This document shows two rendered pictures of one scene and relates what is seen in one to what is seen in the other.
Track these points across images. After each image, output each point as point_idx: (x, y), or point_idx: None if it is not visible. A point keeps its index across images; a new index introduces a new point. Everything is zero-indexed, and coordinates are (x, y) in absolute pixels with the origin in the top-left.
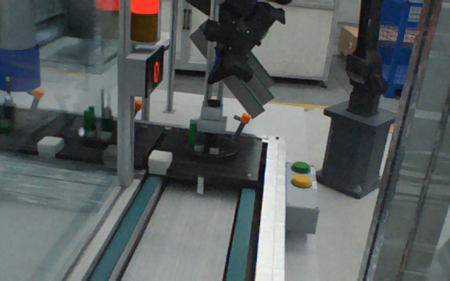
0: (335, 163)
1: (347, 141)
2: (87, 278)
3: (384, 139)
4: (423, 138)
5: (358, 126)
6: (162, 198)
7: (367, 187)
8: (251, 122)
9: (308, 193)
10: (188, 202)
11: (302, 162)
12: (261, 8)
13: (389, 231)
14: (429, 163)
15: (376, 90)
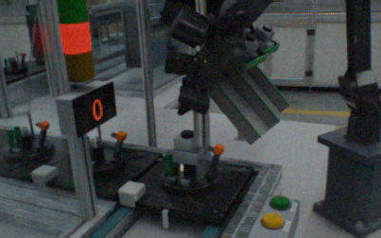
0: (334, 195)
1: (343, 172)
2: None
3: None
4: None
5: (353, 157)
6: (129, 231)
7: (372, 224)
8: (272, 144)
9: (274, 236)
10: (152, 237)
11: (283, 197)
12: (216, 35)
13: None
14: None
15: (372, 114)
